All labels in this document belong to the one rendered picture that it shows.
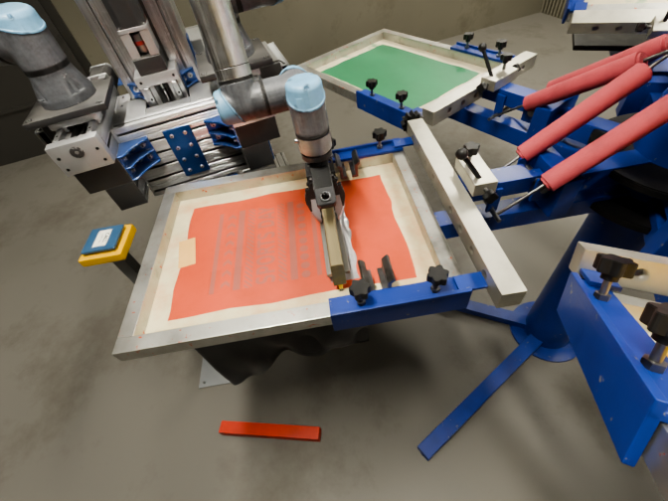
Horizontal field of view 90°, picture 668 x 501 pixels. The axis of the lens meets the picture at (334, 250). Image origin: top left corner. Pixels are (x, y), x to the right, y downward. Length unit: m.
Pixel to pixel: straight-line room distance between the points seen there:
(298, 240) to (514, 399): 1.24
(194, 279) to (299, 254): 0.28
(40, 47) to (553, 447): 2.14
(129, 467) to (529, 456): 1.69
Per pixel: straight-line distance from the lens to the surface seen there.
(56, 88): 1.28
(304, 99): 0.71
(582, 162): 0.97
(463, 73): 1.73
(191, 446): 1.86
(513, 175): 0.99
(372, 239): 0.91
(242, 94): 0.80
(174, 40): 1.41
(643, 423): 0.39
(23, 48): 1.27
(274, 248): 0.94
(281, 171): 1.13
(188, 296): 0.94
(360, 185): 1.07
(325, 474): 1.65
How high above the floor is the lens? 1.62
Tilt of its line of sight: 49 degrees down
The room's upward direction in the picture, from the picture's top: 11 degrees counter-clockwise
